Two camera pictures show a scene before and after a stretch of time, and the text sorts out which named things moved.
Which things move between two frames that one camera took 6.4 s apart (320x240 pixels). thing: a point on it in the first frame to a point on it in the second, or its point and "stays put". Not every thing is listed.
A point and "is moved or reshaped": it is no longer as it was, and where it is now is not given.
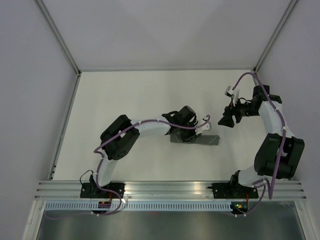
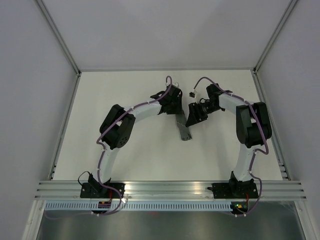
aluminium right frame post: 272,41 stays put
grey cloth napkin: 211,139 is moved or reshaped
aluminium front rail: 170,190 stays put
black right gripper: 229,111 to 193,117
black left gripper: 190,137 to 178,109
